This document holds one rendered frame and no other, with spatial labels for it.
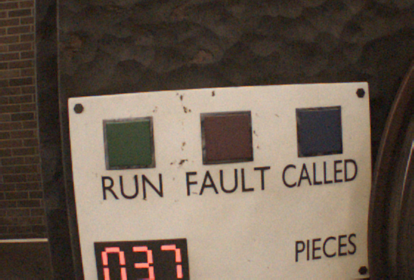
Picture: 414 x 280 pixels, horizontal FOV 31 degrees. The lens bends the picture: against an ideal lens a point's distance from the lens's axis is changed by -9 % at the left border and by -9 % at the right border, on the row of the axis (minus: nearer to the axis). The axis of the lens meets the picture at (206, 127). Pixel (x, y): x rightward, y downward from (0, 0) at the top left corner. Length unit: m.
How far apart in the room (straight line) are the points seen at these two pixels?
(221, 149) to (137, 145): 0.07
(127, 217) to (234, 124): 0.12
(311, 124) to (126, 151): 0.15
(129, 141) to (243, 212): 0.11
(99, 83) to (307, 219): 0.21
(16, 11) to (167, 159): 6.08
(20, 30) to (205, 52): 6.03
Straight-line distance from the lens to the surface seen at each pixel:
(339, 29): 0.71
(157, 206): 0.67
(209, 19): 0.69
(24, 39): 6.68
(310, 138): 0.68
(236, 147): 0.66
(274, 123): 0.67
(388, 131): 0.63
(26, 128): 6.67
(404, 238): 0.58
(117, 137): 0.65
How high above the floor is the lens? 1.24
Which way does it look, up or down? 3 degrees down
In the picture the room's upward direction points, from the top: 3 degrees counter-clockwise
